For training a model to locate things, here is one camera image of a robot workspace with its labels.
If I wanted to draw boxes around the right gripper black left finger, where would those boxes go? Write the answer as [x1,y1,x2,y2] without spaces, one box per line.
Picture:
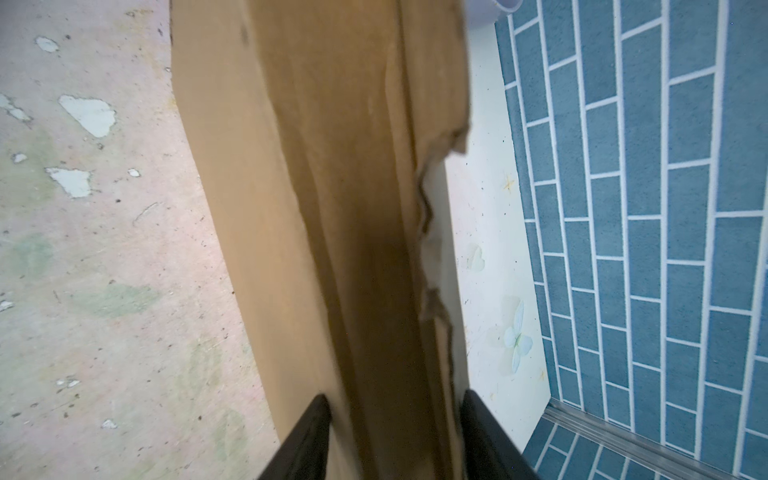
[258,394,332,480]

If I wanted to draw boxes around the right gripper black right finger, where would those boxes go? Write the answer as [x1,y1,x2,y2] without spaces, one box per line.
[460,389,538,480]

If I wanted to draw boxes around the brown cardboard sheet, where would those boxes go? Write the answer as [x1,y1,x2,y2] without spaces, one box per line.
[170,1,469,479]

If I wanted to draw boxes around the lavender speckled ceramic cup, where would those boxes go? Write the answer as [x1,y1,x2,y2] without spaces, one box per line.
[463,0,523,29]

